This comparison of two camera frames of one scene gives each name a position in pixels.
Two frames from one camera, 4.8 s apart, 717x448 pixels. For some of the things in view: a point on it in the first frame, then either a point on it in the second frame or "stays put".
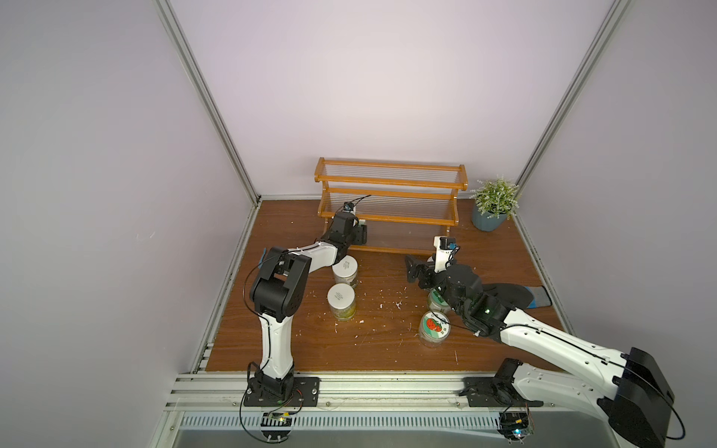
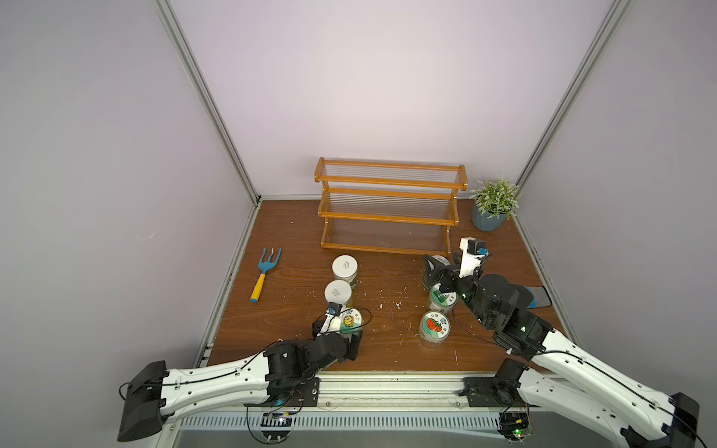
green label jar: x=345 y=271 stays put
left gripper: x=360 y=234 → x=355 y=347
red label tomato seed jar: x=434 y=329 stays put
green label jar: x=437 y=301 stays put
